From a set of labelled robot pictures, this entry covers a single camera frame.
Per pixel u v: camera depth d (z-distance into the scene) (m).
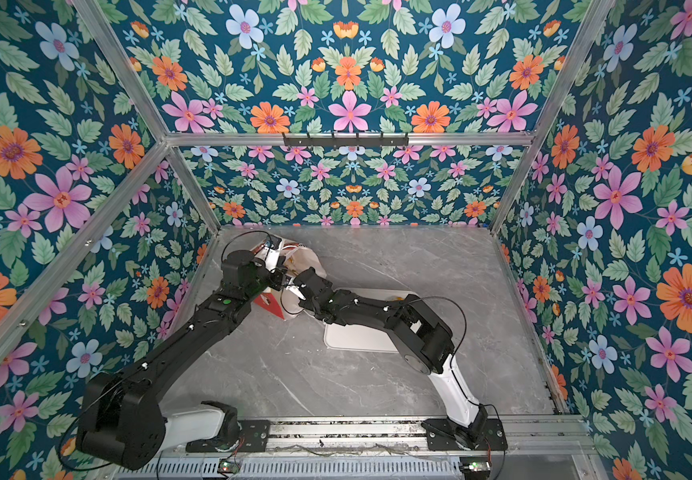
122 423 0.40
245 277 0.62
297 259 1.02
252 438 0.74
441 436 0.72
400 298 0.96
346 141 0.92
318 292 0.72
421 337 0.53
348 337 0.91
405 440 0.74
